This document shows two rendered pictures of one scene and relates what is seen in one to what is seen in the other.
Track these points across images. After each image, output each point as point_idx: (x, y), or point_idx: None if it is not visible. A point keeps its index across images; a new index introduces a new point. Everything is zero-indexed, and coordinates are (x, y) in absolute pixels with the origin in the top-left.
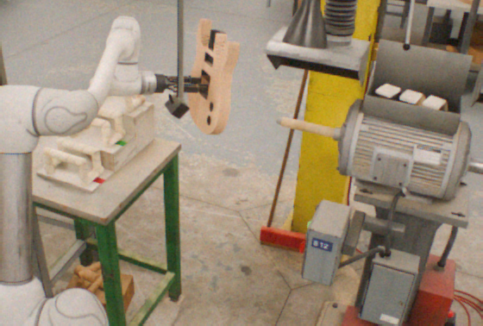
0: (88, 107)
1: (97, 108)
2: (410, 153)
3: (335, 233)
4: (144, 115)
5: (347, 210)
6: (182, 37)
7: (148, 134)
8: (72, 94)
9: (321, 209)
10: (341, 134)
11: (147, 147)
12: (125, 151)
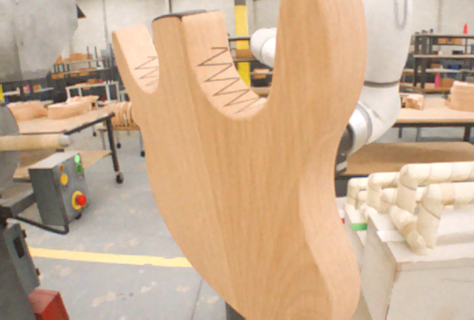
0: (252, 41)
1: (259, 51)
2: None
3: (59, 152)
4: (378, 245)
5: (35, 164)
6: None
7: (375, 303)
8: (264, 30)
9: (59, 162)
10: (0, 129)
11: (366, 311)
12: (352, 240)
